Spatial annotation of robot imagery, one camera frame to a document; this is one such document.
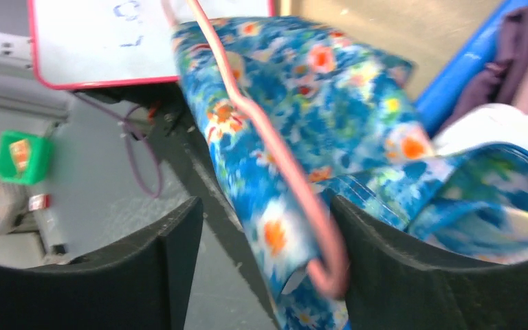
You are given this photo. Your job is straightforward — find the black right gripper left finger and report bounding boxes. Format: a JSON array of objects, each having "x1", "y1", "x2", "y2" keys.
[{"x1": 0, "y1": 197, "x2": 203, "y2": 329}]

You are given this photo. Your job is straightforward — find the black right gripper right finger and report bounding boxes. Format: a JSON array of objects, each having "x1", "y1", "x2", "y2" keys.
[{"x1": 331, "y1": 196, "x2": 528, "y2": 329}]

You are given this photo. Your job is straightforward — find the pink wire hanger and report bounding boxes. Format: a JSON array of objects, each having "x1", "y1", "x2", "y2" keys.
[{"x1": 162, "y1": 1, "x2": 349, "y2": 299}]

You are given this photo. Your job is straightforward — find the blue floral garment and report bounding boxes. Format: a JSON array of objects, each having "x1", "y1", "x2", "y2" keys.
[{"x1": 170, "y1": 16, "x2": 528, "y2": 330}]

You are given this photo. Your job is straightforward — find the purple pleated skirt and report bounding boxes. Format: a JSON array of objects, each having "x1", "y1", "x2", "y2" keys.
[{"x1": 439, "y1": 7, "x2": 528, "y2": 131}]

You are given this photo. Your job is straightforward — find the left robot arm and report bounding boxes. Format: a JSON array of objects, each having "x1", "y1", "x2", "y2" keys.
[{"x1": 0, "y1": 32, "x2": 34, "y2": 79}]

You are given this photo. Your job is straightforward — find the green object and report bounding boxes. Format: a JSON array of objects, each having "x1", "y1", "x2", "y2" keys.
[{"x1": 0, "y1": 130, "x2": 54, "y2": 186}]

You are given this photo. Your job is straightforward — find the blue plastic bin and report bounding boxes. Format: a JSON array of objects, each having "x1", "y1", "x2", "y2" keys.
[{"x1": 415, "y1": 0, "x2": 528, "y2": 136}]

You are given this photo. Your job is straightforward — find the red-edged whiteboard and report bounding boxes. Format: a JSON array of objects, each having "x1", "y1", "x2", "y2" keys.
[{"x1": 26, "y1": 0, "x2": 278, "y2": 91}]

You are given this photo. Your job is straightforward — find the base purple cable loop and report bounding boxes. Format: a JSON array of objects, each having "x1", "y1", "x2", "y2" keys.
[{"x1": 72, "y1": 91, "x2": 164, "y2": 199}]

